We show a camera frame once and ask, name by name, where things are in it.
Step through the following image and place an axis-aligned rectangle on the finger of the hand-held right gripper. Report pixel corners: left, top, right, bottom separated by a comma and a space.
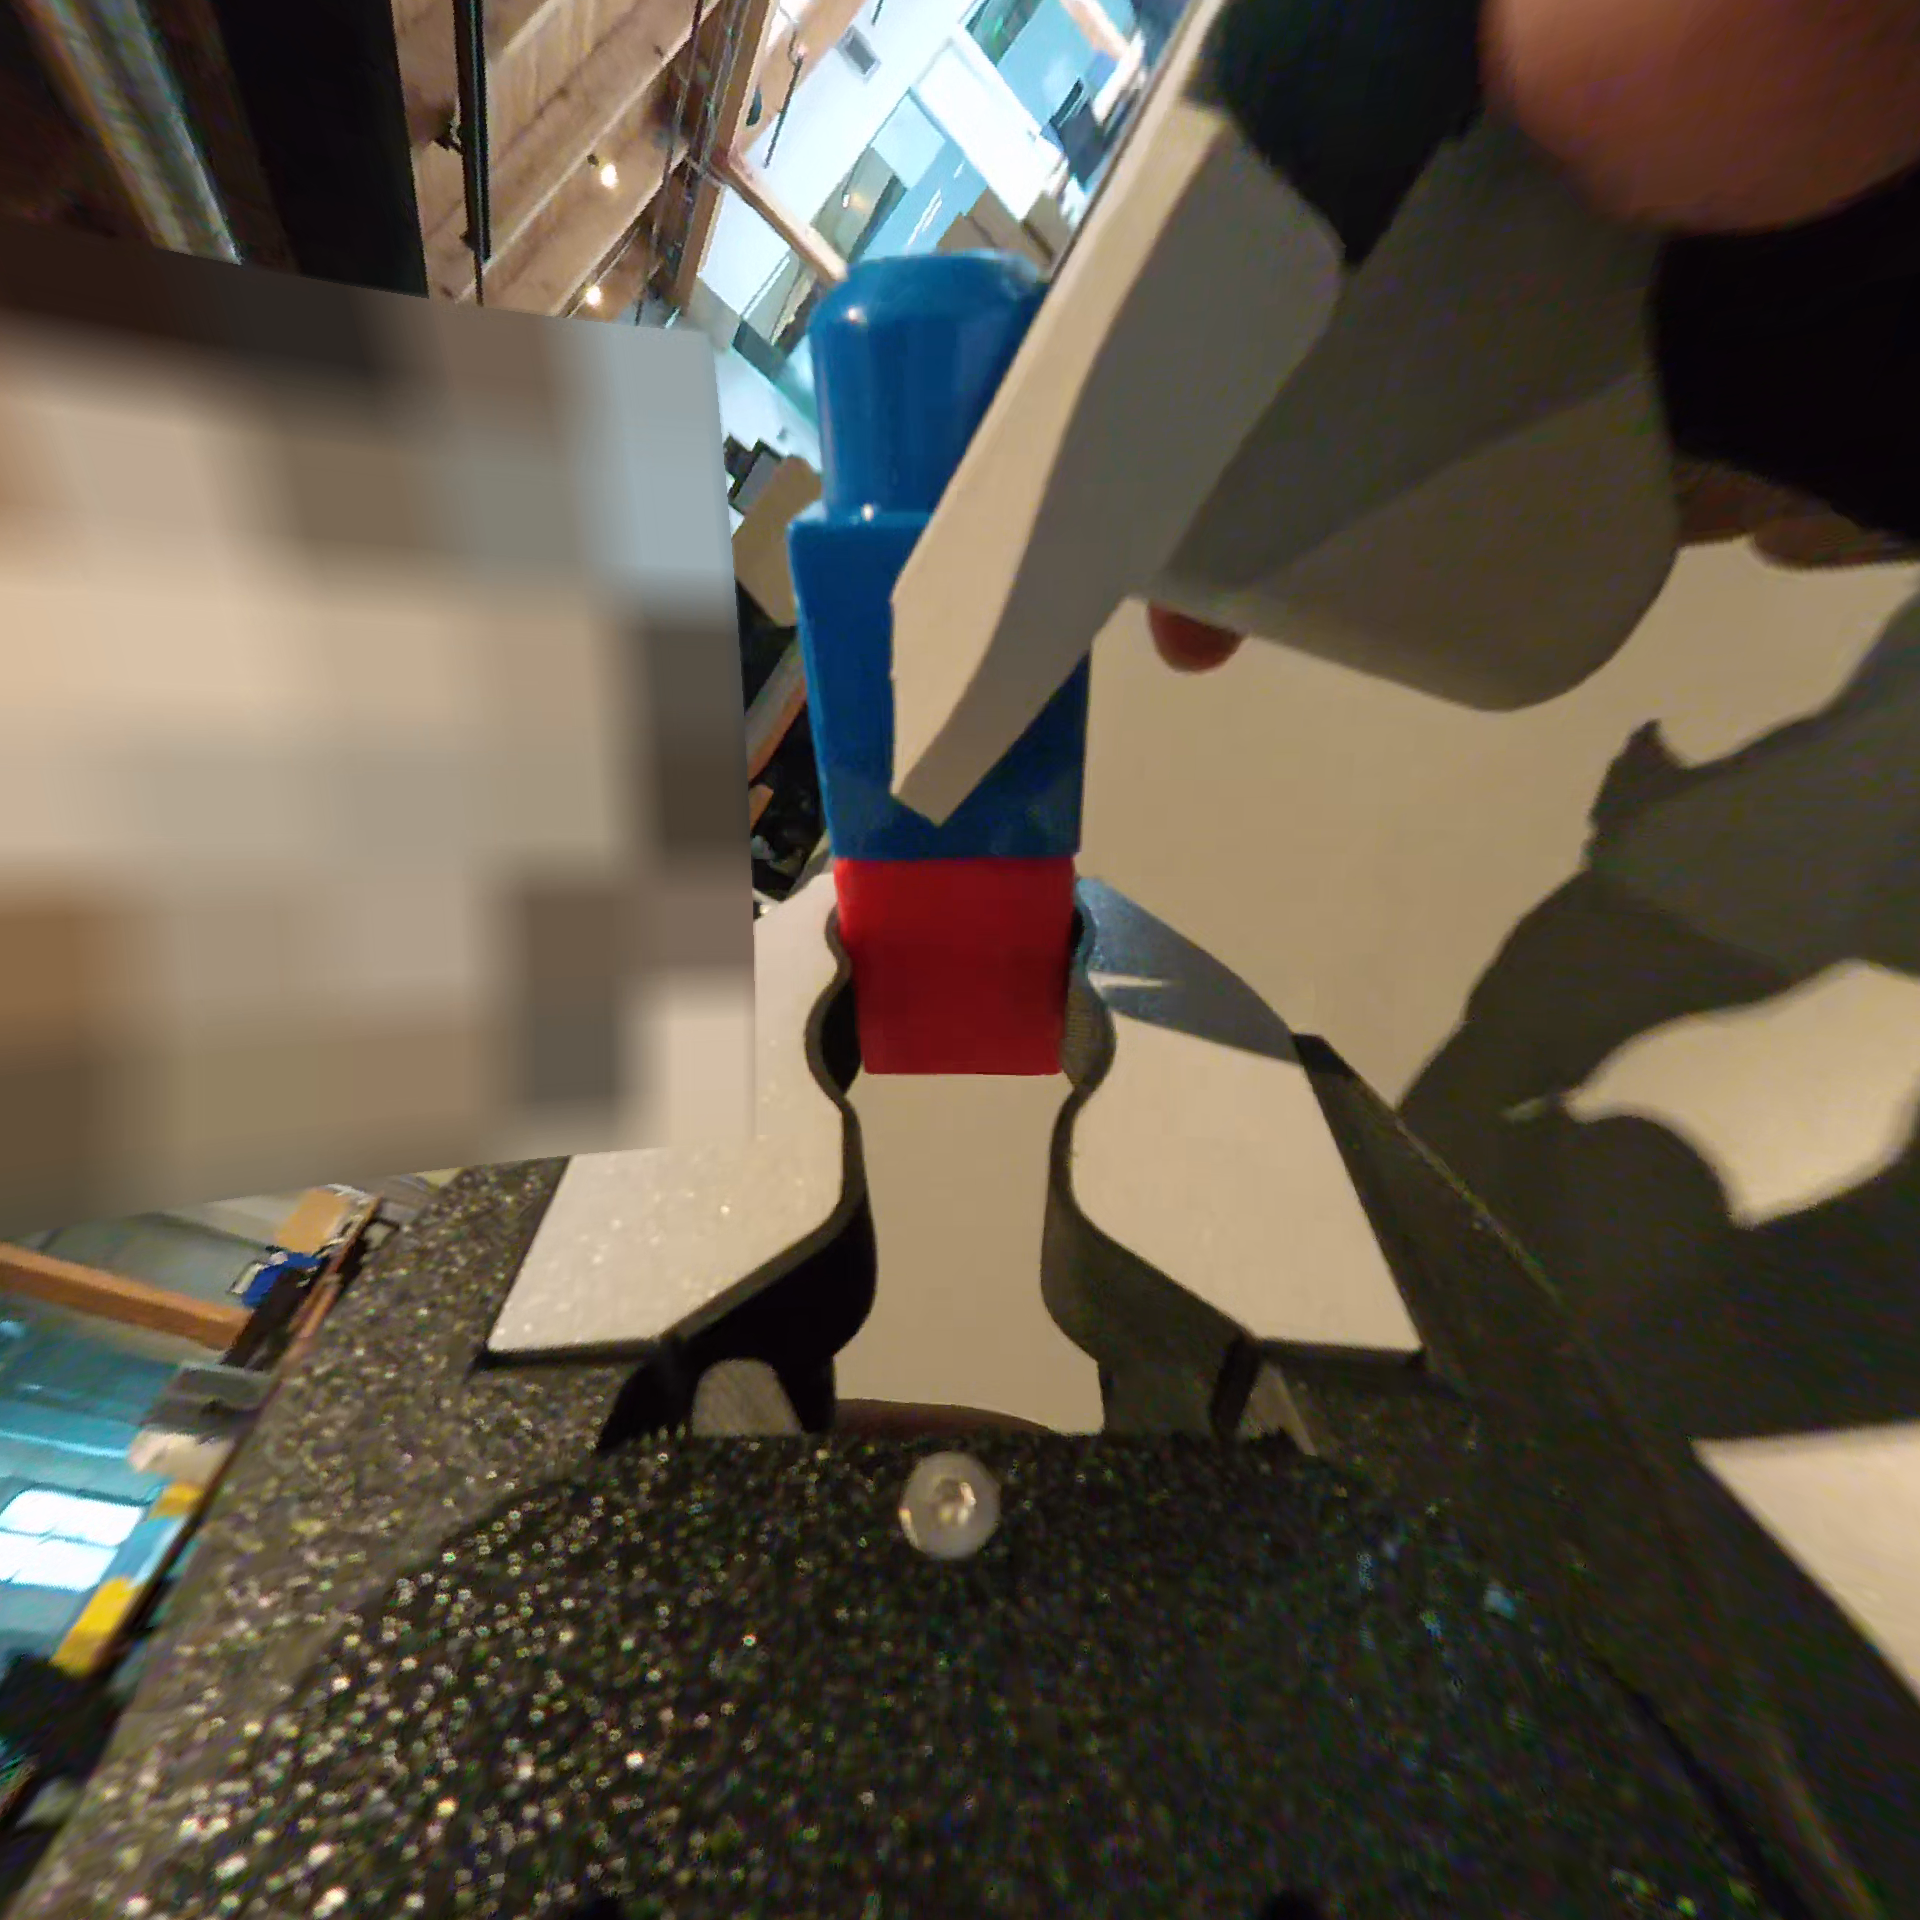
1146, 119, 1684, 710
893, 0, 1344, 827

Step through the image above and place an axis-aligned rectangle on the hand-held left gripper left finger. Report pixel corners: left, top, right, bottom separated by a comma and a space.
488, 882, 875, 1363

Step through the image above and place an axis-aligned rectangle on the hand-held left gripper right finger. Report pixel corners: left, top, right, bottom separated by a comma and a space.
1045, 877, 1427, 1360

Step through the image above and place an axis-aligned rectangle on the blue mega block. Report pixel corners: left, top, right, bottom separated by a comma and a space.
787, 252, 1094, 869

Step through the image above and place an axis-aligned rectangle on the red mega block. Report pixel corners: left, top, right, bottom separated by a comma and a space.
831, 856, 1081, 1080

